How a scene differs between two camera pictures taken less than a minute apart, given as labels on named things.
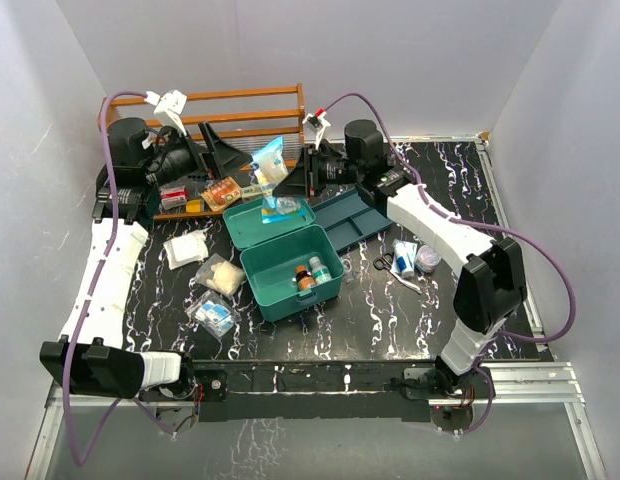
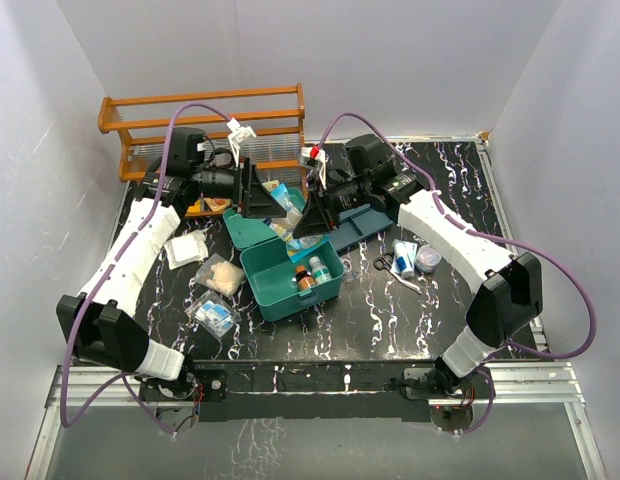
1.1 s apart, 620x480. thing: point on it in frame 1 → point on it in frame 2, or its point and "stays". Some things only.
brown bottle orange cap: x=304 y=279 stays
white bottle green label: x=320 y=272 stays
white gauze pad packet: x=187 y=248 stays
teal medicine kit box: x=288 y=265 stays
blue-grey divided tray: x=347 y=219 stays
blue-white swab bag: x=270 y=168 → x=284 y=227
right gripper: x=304 y=174 → x=315 y=219
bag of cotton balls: x=221 y=275 stays
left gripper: x=224 y=159 → x=248 y=195
